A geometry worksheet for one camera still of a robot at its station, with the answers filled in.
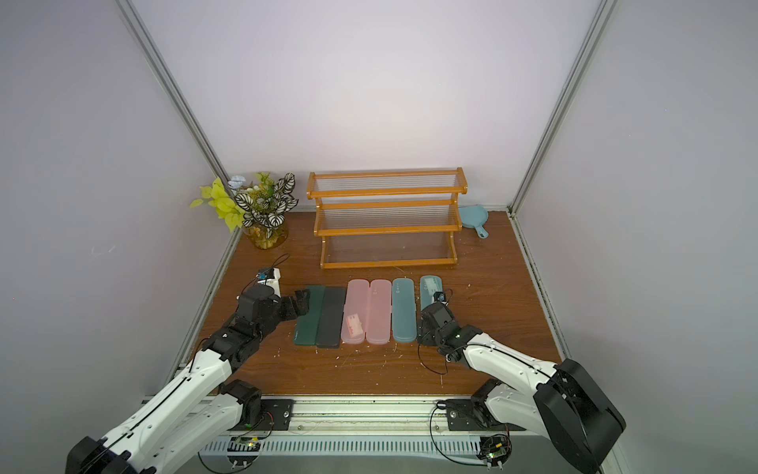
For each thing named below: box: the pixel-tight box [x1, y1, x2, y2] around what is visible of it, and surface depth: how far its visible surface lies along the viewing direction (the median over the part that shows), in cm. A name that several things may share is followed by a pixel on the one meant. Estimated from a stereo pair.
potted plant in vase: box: [189, 172, 300, 250], surface depth 93 cm
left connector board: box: [227, 436, 262, 468], surface depth 73 cm
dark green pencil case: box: [293, 285, 327, 346], surface depth 87 cm
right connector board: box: [475, 432, 513, 472], surface depth 71 cm
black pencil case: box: [315, 286, 347, 349], surface depth 89 cm
